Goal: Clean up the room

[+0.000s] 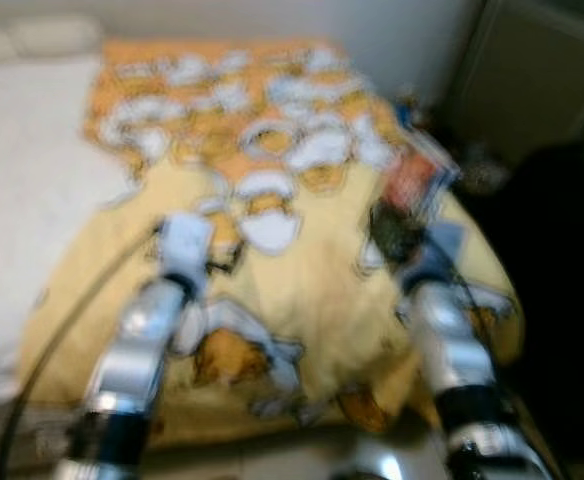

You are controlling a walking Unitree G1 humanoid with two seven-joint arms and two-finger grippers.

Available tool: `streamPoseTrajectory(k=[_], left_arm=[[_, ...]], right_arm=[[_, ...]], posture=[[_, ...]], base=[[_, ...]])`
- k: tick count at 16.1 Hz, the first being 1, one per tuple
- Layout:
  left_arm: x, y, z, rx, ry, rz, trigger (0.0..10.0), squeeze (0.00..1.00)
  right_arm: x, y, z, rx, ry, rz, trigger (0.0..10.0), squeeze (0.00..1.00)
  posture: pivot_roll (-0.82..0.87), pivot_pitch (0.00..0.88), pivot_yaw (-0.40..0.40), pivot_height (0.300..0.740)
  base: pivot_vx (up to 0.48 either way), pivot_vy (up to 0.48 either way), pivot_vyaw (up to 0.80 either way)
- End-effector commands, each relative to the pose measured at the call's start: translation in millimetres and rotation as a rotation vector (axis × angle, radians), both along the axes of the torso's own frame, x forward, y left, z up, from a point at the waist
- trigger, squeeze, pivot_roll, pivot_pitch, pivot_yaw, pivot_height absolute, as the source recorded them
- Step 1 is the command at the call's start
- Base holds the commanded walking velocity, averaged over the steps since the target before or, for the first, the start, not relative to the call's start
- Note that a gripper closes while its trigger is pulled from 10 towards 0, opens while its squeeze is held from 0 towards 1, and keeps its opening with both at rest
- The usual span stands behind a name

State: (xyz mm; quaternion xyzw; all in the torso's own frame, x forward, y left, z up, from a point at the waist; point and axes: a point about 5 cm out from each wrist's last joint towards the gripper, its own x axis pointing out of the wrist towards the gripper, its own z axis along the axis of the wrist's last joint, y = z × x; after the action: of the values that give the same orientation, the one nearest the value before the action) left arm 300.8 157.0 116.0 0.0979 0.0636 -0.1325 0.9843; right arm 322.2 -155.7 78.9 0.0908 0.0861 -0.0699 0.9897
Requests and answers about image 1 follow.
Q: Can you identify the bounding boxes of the cream bolster pillow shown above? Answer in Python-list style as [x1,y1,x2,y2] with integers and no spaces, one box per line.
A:
[0,14,104,64]

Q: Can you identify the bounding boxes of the dark cabinet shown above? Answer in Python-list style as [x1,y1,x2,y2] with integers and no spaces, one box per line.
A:
[440,0,584,173]

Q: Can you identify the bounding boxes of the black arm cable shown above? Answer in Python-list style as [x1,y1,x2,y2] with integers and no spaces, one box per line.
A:
[0,224,164,480]
[450,268,565,480]

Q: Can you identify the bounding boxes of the yellow cartoon egg blanket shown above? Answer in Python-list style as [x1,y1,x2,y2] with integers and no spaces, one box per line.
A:
[17,38,525,447]

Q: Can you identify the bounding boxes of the dark red cover book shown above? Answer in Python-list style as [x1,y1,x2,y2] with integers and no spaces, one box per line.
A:
[370,145,462,263]

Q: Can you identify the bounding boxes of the bulky black bag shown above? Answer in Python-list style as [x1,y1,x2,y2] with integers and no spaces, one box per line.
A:
[460,145,584,463]

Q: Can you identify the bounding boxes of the shiny clear plastic bag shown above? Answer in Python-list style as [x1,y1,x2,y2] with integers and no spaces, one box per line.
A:
[462,150,514,197]

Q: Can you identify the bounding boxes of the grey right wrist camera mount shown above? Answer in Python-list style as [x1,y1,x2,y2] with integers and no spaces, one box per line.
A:
[412,221,466,292]

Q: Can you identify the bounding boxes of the grey bed base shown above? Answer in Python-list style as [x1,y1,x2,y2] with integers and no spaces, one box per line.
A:
[0,398,75,453]

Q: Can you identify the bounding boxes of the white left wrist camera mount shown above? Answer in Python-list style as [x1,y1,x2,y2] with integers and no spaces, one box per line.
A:
[159,211,217,292]

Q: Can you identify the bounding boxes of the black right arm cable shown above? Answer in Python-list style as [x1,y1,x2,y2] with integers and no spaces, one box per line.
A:
[450,268,565,480]

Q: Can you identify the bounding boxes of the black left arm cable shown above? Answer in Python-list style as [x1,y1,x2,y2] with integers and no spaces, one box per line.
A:
[0,224,164,480]

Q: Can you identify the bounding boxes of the white quilted mattress pad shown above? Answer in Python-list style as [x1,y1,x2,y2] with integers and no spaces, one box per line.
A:
[0,55,140,403]

